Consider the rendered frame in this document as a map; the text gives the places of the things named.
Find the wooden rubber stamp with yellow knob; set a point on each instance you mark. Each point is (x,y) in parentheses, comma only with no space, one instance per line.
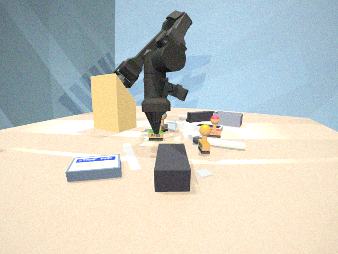
(204,145)

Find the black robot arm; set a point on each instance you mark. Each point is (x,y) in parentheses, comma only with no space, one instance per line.
(163,54)

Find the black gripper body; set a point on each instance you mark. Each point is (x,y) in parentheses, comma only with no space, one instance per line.
(155,100)

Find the wooden rubber stamp with blue top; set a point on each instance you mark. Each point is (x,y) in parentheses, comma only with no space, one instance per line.
(163,127)

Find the rubber stamp with red knob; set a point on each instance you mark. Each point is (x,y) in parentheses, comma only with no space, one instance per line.
(214,132)

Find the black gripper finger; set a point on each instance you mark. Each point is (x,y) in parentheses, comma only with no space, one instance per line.
(154,119)

